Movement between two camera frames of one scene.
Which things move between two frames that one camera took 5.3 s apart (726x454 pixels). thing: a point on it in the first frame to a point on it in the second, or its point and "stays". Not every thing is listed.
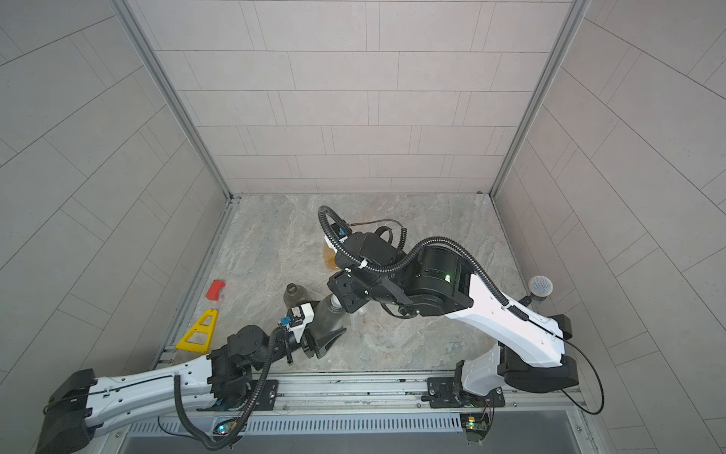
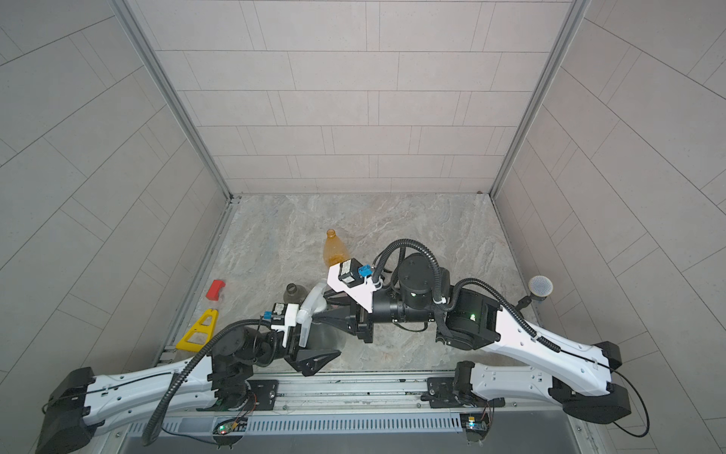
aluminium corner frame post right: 542,89 stays
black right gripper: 345,288 to 363,320
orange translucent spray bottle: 329,256 stays
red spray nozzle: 213,293 stays
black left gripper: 312,348 to 300,357
